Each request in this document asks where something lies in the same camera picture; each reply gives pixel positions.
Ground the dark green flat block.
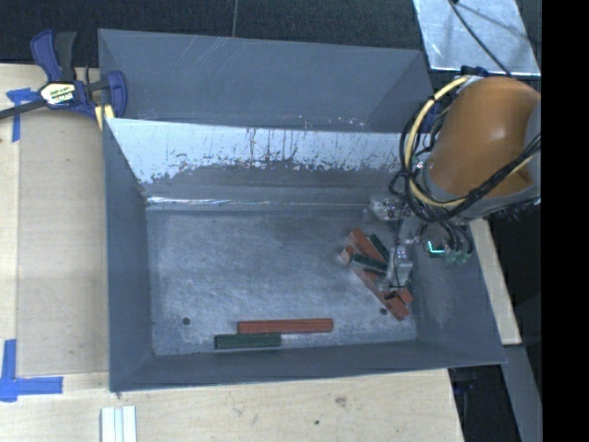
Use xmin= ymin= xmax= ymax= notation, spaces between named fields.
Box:
xmin=351 ymin=252 xmax=388 ymax=274
xmin=214 ymin=332 xmax=283 ymax=351
xmin=369 ymin=233 xmax=392 ymax=262

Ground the grey metal bin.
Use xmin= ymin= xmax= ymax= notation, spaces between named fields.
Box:
xmin=97 ymin=28 xmax=508 ymax=393

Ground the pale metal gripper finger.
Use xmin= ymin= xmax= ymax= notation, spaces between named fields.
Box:
xmin=396 ymin=245 xmax=414 ymax=290
xmin=385 ymin=247 xmax=398 ymax=290

